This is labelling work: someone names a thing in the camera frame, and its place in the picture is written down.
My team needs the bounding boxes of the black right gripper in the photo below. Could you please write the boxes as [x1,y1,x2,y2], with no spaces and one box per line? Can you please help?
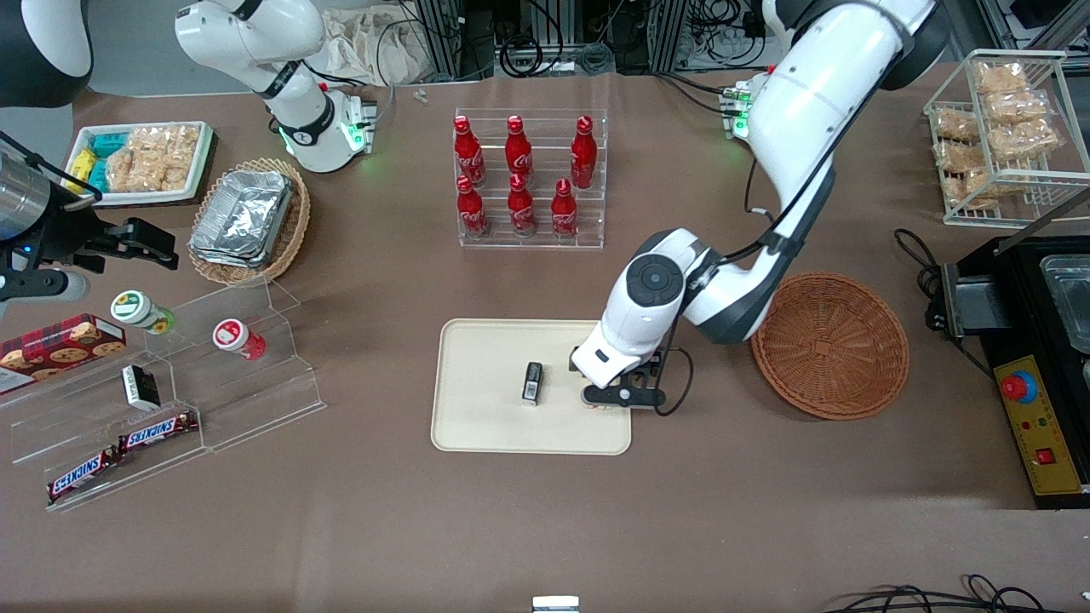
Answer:
[34,183,181,275]

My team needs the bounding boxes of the white rectangular snack tray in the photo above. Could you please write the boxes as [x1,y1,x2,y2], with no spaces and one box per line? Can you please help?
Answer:
[66,121,215,208]

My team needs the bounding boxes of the light wicker basket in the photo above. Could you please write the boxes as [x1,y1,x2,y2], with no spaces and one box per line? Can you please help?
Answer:
[187,158,312,287]

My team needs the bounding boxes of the cream plastic tray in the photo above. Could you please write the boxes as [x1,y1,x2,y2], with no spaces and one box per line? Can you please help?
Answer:
[430,318,633,456]

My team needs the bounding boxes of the brown wicker basket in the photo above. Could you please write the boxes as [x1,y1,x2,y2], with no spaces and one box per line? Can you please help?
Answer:
[750,272,910,421]

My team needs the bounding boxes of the green lid drink bottle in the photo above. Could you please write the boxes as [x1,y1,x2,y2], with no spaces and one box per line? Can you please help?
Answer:
[110,290,178,335]

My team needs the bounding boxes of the clear rice cracker bag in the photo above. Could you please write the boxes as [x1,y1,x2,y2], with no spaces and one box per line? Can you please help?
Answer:
[105,146,154,193]
[128,125,202,192]

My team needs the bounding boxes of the aluminium foil container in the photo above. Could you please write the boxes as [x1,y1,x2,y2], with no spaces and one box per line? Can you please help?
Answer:
[188,169,295,270]

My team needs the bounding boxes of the red lid drink bottle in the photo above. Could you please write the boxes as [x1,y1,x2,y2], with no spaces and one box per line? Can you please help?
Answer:
[212,318,268,362]

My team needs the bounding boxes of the red cookie box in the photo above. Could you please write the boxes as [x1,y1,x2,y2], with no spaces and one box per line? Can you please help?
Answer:
[0,313,128,395]

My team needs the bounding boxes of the black and white small box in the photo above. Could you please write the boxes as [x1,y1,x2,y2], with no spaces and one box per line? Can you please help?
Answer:
[121,364,162,412]

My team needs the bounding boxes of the clear acrylic bottle rack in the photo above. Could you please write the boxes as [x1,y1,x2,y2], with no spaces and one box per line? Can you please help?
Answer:
[454,108,608,250]

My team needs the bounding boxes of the snickers chocolate bar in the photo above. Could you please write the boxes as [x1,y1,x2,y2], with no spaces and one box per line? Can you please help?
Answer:
[118,411,200,453]
[46,447,123,506]

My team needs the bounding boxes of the clear acrylic stepped shelf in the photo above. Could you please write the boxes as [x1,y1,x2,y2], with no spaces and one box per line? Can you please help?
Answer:
[0,276,328,513]

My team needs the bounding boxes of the red cola bottle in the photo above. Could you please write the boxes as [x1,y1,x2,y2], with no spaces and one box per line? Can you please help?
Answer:
[551,179,579,242]
[571,116,598,190]
[456,175,491,239]
[505,115,535,188]
[454,116,487,188]
[508,174,537,238]

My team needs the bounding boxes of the beige cloth bag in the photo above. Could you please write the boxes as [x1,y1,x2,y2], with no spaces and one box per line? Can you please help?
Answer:
[322,7,431,88]

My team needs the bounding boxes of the clear fried snack bag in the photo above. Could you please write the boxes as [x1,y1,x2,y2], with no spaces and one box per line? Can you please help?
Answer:
[988,119,1063,163]
[984,89,1055,126]
[975,61,1030,95]
[933,140,990,173]
[932,108,980,142]
[941,170,1006,210]

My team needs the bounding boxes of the black machine with yellow panel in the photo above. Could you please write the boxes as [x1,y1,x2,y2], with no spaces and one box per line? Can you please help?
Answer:
[940,186,1090,512]

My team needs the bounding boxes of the steel pan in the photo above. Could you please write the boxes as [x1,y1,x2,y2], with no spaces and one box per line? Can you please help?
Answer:
[1041,254,1090,355]

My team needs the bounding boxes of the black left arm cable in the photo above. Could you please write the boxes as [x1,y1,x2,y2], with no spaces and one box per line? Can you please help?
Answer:
[654,153,840,418]

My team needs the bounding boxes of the black machine power cable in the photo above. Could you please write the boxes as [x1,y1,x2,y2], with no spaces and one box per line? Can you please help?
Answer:
[893,228,997,380]

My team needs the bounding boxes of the coiled black cable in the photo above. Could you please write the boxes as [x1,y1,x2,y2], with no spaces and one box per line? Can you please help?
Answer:
[497,34,548,79]

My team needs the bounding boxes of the aluminium frame post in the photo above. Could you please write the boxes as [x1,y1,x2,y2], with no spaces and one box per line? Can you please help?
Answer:
[416,0,468,83]
[649,0,692,74]

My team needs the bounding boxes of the black floor cables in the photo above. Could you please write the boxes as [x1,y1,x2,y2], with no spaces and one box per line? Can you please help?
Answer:
[819,574,1090,613]

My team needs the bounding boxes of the white wire rack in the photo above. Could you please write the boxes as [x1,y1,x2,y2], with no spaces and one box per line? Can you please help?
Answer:
[923,49,1090,228]

